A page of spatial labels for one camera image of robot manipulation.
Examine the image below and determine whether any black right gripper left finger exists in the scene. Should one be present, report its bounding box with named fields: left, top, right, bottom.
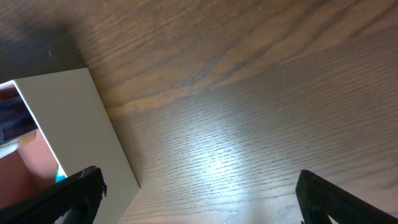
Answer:
left=1, top=166, right=107, bottom=224

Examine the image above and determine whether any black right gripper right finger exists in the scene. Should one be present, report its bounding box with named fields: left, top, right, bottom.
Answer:
left=295, top=170, right=397, bottom=224

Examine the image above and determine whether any Colgate toothpaste tube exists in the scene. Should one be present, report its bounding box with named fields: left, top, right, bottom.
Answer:
left=55, top=164, right=67, bottom=183

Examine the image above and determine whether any white lotion tube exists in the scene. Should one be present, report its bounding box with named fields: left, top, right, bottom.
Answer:
left=0, top=139, right=20, bottom=158

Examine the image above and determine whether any clear hand sanitizer pump bottle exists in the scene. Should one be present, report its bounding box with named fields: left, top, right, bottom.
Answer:
left=1, top=87, right=37, bottom=145

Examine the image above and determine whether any white box with pink interior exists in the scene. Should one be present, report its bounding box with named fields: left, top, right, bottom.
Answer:
left=1, top=68, right=139, bottom=224

